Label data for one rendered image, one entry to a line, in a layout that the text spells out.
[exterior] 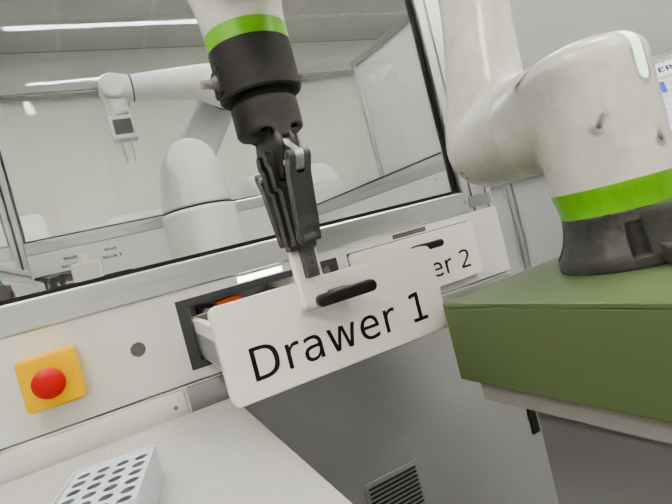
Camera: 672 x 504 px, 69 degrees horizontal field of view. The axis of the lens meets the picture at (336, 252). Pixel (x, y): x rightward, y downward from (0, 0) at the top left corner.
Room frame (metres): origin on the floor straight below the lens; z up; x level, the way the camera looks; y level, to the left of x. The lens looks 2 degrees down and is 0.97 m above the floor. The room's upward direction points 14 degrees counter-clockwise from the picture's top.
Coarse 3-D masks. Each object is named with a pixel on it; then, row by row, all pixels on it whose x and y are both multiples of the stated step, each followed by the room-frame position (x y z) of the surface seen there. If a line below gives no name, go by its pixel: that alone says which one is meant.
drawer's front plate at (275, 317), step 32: (416, 256) 0.62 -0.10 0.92; (288, 288) 0.54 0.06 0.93; (384, 288) 0.59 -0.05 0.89; (416, 288) 0.61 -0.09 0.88; (224, 320) 0.51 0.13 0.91; (256, 320) 0.53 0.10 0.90; (288, 320) 0.54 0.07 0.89; (320, 320) 0.56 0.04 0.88; (352, 320) 0.57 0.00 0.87; (384, 320) 0.59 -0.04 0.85; (224, 352) 0.51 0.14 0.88; (256, 352) 0.52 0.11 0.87; (352, 352) 0.57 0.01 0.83; (256, 384) 0.52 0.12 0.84; (288, 384) 0.53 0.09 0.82
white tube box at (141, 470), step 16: (144, 448) 0.52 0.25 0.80; (96, 464) 0.51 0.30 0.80; (112, 464) 0.51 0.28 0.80; (128, 464) 0.49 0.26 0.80; (144, 464) 0.48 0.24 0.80; (160, 464) 0.52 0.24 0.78; (80, 480) 0.48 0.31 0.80; (96, 480) 0.47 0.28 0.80; (112, 480) 0.47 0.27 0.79; (128, 480) 0.46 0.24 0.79; (144, 480) 0.44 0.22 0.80; (160, 480) 0.50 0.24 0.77; (64, 496) 0.45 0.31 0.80; (80, 496) 0.44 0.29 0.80; (96, 496) 0.43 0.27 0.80; (112, 496) 0.43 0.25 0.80; (128, 496) 0.42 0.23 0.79; (144, 496) 0.43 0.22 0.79
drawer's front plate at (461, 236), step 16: (464, 224) 1.00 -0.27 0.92; (400, 240) 0.94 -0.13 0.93; (416, 240) 0.95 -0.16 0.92; (432, 240) 0.96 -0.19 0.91; (448, 240) 0.98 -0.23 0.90; (464, 240) 1.00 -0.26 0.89; (352, 256) 0.89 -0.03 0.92; (368, 256) 0.90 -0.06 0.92; (384, 256) 0.92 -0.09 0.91; (432, 256) 0.96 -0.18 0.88; (448, 256) 0.98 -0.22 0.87; (464, 256) 0.99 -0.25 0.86; (464, 272) 0.99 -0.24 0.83; (480, 272) 1.01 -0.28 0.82
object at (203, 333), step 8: (192, 320) 0.79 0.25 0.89; (200, 320) 0.75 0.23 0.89; (208, 320) 0.85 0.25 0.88; (200, 328) 0.73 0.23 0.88; (208, 328) 0.66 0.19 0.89; (200, 336) 0.73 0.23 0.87; (208, 336) 0.68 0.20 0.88; (200, 344) 0.75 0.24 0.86; (208, 344) 0.68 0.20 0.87; (200, 352) 0.77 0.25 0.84; (208, 352) 0.69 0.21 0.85; (216, 352) 0.63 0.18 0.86; (216, 360) 0.65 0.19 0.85
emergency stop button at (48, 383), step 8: (48, 368) 0.63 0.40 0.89; (56, 368) 0.64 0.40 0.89; (40, 376) 0.63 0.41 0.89; (48, 376) 0.63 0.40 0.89; (56, 376) 0.63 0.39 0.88; (64, 376) 0.64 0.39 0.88; (32, 384) 0.62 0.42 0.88; (40, 384) 0.62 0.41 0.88; (48, 384) 0.63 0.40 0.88; (56, 384) 0.63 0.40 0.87; (64, 384) 0.64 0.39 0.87; (40, 392) 0.62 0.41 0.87; (48, 392) 0.63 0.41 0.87; (56, 392) 0.63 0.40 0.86
